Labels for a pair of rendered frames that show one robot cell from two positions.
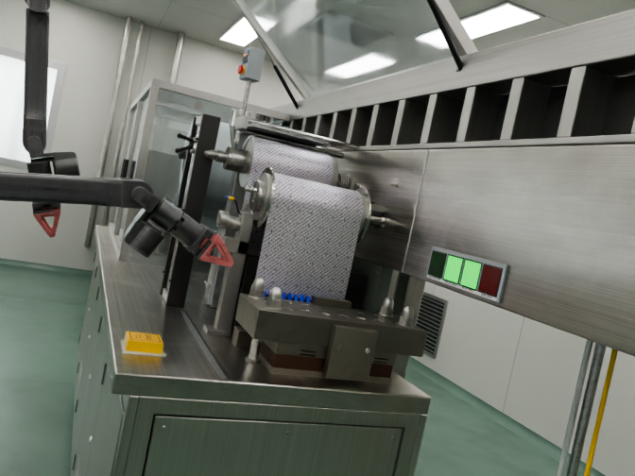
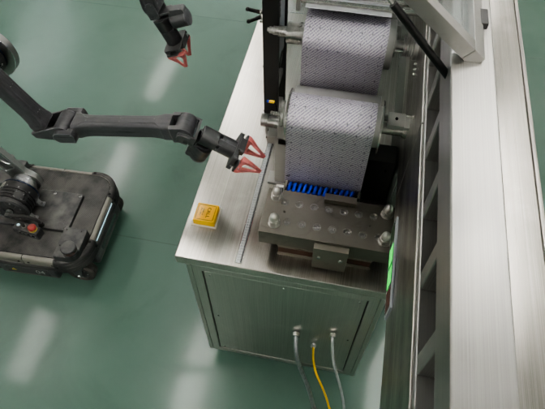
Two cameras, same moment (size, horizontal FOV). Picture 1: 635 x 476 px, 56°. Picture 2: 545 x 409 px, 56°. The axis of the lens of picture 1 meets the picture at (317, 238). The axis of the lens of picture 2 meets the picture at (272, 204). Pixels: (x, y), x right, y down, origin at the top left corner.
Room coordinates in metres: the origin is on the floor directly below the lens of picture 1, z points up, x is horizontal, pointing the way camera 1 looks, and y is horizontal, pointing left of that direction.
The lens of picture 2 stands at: (0.53, -0.38, 2.28)
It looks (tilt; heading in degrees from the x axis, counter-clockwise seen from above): 55 degrees down; 34
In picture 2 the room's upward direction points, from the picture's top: straight up
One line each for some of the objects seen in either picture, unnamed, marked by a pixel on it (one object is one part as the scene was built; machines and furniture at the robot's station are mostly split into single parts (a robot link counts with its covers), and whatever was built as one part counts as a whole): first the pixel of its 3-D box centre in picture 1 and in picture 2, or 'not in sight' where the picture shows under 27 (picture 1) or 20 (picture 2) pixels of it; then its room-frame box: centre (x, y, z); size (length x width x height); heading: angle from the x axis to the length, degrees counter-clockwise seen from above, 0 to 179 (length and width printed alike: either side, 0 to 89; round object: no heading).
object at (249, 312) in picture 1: (331, 325); (329, 225); (1.32, -0.07, 1.00); 0.40 x 0.16 x 0.06; 112
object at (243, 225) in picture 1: (227, 272); (276, 149); (1.44, 0.20, 1.05); 0.06 x 0.05 x 0.31; 112
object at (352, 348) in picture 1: (351, 353); (329, 258); (1.24, -0.12, 0.96); 0.10 x 0.03 x 0.11; 112
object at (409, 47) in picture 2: (338, 182); (405, 46); (1.76, -0.03, 1.33); 0.07 x 0.07 x 0.07; 22
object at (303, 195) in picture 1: (284, 236); (334, 111); (1.59, 0.09, 1.16); 0.39 x 0.23 x 0.51; 22
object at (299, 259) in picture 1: (306, 264); (324, 168); (1.41, 0.01, 1.11); 0.23 x 0.01 x 0.18; 112
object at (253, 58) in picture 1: (249, 64); not in sight; (1.94, 0.33, 1.66); 0.07 x 0.07 x 0.10; 28
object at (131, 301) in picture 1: (187, 277); (332, 26); (2.31, 0.47, 0.88); 2.52 x 0.66 x 0.04; 22
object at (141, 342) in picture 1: (144, 342); (206, 214); (1.19, 0.30, 0.91); 0.07 x 0.07 x 0.02; 22
